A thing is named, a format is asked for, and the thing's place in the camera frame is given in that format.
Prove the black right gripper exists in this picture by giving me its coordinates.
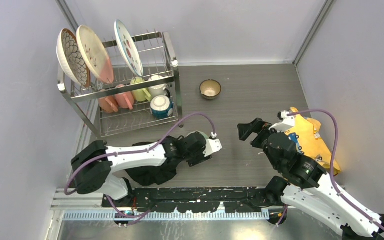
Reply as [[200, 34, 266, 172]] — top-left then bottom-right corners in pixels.
[[236, 116, 286, 170]]

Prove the dark blue bowl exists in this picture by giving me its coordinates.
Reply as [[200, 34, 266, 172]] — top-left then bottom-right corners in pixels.
[[150, 95, 174, 119]]

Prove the white ribbed mug black handle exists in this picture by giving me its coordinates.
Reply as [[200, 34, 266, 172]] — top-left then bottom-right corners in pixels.
[[148, 75, 171, 99]]

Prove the light green mug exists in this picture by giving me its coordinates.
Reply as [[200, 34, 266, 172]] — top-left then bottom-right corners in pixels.
[[130, 77, 152, 102]]

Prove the watermelon pattern plate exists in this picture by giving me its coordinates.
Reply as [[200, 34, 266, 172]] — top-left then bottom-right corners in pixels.
[[114, 19, 144, 77]]

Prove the pink and cream plate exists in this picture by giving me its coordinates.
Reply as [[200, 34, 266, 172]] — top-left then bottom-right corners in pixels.
[[76, 25, 114, 84]]

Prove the flower pattern brown-rim plate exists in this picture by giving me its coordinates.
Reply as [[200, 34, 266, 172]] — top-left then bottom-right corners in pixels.
[[56, 28, 91, 88]]

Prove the mint green bowl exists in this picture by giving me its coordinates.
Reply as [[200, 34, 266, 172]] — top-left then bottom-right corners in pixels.
[[199, 131, 210, 139]]

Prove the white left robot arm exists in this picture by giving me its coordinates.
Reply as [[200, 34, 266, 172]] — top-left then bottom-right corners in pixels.
[[69, 131, 222, 207]]

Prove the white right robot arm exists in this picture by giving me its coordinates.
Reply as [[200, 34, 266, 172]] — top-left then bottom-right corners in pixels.
[[237, 111, 384, 240]]

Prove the metal dish rack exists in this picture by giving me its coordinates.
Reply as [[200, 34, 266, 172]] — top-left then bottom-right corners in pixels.
[[57, 31, 183, 138]]

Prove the black cloth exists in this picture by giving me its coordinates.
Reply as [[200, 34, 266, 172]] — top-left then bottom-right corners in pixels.
[[125, 143, 182, 187]]

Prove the brown bowl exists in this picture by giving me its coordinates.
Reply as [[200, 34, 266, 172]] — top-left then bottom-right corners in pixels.
[[199, 79, 222, 100]]

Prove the yellow cartoon cloth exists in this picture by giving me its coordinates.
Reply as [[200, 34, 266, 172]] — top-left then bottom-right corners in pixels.
[[284, 114, 332, 170]]

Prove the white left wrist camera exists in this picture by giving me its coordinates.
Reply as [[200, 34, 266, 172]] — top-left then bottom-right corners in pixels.
[[203, 132, 223, 157]]

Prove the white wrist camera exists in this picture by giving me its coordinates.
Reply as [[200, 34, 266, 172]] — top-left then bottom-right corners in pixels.
[[269, 110, 296, 133], [203, 132, 223, 157]]

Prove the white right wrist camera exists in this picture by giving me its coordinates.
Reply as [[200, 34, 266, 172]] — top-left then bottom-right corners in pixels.
[[269, 110, 296, 133]]

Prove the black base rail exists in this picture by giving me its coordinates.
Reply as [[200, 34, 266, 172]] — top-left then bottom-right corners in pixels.
[[113, 186, 284, 214]]

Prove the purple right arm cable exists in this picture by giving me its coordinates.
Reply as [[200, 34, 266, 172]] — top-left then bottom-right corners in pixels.
[[274, 109, 384, 240]]

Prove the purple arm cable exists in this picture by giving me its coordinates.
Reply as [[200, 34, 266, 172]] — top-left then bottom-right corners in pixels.
[[274, 109, 384, 240], [63, 112, 217, 226]]

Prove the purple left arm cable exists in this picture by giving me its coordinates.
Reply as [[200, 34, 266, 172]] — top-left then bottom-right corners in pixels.
[[63, 112, 217, 226]]

